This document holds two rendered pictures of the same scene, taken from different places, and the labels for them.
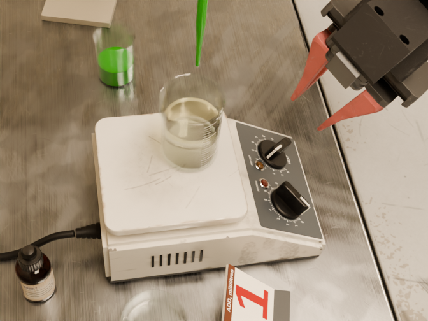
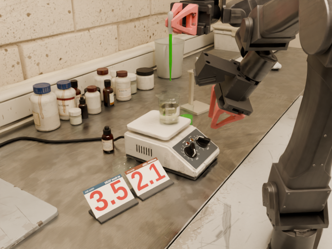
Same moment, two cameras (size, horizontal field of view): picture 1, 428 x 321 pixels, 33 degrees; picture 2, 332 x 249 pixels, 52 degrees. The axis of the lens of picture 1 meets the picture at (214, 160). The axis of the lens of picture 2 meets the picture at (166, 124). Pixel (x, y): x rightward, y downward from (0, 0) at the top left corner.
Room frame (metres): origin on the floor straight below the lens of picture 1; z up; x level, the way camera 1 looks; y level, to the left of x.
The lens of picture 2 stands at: (-0.13, -0.53, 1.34)
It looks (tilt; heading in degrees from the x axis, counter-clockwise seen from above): 25 degrees down; 48
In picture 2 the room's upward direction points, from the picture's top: straight up
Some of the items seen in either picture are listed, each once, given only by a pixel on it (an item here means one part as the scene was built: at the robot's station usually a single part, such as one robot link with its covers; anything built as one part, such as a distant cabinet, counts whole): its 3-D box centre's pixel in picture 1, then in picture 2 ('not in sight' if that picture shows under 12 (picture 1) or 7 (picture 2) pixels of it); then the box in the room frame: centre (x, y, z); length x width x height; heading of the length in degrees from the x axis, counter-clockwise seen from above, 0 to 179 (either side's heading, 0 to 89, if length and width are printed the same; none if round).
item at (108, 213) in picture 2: not in sight; (110, 197); (0.16, -0.05, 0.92); 0.09 x 0.06 x 0.04; 0
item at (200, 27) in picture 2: not in sight; (182, 20); (0.42, 0.02, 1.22); 0.09 x 0.07 x 0.07; 15
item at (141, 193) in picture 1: (169, 167); (159, 123); (0.37, 0.04, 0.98); 0.12 x 0.12 x 0.01; 15
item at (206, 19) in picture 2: not in sight; (194, 17); (0.49, 0.05, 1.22); 0.10 x 0.07 x 0.07; 105
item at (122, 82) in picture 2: not in sight; (122, 85); (0.53, 0.42, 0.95); 0.06 x 0.06 x 0.10
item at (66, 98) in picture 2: not in sight; (65, 99); (0.31, 0.41, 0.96); 0.06 x 0.06 x 0.11
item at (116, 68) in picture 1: (115, 55); (186, 114); (0.54, 0.12, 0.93); 0.04 x 0.04 x 0.06
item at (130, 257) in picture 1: (195, 192); (168, 142); (0.37, 0.01, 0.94); 0.22 x 0.13 x 0.08; 105
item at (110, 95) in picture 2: not in sight; (108, 92); (0.46, 0.40, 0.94); 0.04 x 0.04 x 0.09
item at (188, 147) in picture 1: (188, 126); (167, 108); (0.38, 0.02, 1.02); 0.06 x 0.05 x 0.08; 139
